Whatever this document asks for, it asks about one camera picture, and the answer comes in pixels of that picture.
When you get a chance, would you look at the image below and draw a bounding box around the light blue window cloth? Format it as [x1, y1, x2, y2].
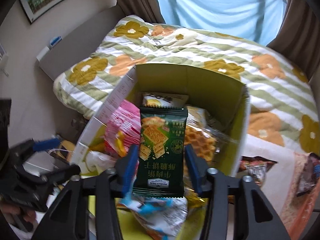
[158, 0, 287, 46]

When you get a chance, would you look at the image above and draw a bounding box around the brown orange snack bag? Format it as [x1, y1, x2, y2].
[237, 156, 278, 187]

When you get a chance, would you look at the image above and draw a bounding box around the pink floral table cloth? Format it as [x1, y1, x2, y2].
[242, 135, 319, 239]

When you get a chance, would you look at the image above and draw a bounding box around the green cracker snack packet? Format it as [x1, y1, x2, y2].
[132, 107, 188, 198]

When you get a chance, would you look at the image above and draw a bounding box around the pink snack packet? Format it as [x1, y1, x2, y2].
[104, 100, 141, 159]

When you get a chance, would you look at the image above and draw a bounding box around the white blue snack bag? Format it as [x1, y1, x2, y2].
[117, 194, 188, 239]

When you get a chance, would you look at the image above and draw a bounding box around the dark blue chip bag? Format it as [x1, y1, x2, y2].
[296, 153, 319, 197]

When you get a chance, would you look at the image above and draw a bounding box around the right brown curtain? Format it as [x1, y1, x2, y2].
[267, 0, 320, 81]

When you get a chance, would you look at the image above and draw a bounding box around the grey headboard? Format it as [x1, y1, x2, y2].
[39, 5, 125, 80]

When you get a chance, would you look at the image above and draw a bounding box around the green yellow cardboard box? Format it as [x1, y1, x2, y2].
[72, 63, 250, 239]

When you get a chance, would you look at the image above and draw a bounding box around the yellow white snack packet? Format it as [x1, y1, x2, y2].
[142, 92, 189, 108]

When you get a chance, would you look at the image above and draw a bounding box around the white blue item on headboard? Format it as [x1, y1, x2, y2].
[36, 36, 62, 62]

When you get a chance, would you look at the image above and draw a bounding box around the waffle snack packet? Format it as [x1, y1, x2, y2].
[184, 106, 227, 163]

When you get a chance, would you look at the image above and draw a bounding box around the floral striped quilt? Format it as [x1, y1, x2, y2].
[53, 15, 319, 153]

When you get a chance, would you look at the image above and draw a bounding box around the person's left hand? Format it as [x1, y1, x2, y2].
[1, 202, 36, 224]

